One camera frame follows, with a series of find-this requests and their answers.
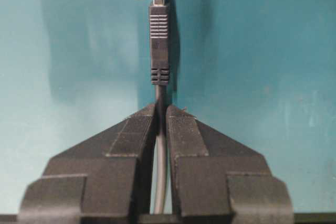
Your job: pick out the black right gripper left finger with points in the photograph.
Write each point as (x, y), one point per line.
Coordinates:
(104, 179)

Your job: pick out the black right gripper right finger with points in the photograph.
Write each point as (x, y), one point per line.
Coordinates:
(216, 179)

